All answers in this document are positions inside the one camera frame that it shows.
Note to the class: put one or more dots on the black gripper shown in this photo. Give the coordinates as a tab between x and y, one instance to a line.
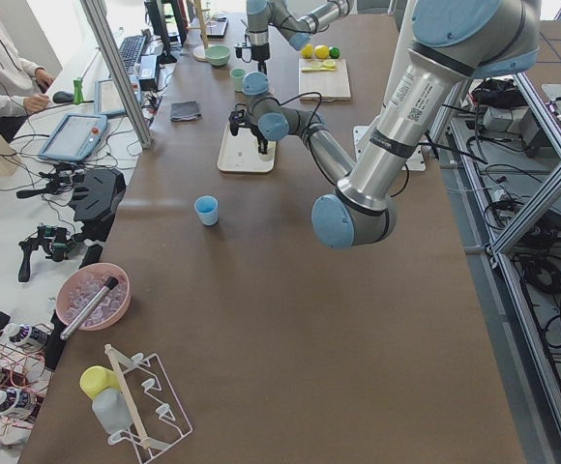
262	137
260	51

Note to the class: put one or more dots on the green plastic cup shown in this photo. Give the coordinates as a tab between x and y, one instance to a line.
237	76

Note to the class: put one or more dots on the blue plastic cup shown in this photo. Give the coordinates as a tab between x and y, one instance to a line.
207	209

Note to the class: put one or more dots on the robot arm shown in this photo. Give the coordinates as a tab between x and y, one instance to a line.
451	41
263	14

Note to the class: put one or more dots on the cream rabbit tray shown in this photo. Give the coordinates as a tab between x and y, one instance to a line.
240	154

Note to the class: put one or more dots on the yellow plastic knife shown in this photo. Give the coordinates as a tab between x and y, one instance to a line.
317	70

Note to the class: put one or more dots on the green bowl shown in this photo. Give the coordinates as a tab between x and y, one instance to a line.
217	55

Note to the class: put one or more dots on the whole lemon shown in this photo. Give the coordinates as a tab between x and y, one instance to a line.
321	51
307	51

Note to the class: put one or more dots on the wooden mug tree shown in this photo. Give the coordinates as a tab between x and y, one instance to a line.
198	22

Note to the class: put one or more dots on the wooden cutting board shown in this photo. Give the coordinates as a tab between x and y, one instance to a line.
330	86

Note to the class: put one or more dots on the green lime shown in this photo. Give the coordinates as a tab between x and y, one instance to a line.
334	52

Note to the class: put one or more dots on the grey cloth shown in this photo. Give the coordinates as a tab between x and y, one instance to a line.
184	111

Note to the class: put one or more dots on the black keyboard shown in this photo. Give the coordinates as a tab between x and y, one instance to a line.
130	50

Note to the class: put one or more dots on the blue teach pendant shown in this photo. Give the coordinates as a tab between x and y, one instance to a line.
75	138

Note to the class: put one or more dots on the computer mouse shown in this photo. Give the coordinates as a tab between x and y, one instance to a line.
61	97

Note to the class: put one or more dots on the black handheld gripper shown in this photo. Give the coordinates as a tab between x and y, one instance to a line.
57	243

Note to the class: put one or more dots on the pink bowl with ice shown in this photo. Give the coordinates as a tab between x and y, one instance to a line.
84	285

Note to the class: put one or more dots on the yellow cup on rack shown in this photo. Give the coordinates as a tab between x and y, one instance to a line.
95	379

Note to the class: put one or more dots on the clear cup on rack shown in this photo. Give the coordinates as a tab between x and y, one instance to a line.
111	410

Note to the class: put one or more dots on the aluminium frame post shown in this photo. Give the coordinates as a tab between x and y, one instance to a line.
95	12

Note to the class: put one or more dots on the metal scoop handle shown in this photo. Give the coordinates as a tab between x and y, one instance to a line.
87	309

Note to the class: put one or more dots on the white wire rack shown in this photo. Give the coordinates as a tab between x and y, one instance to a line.
160	421

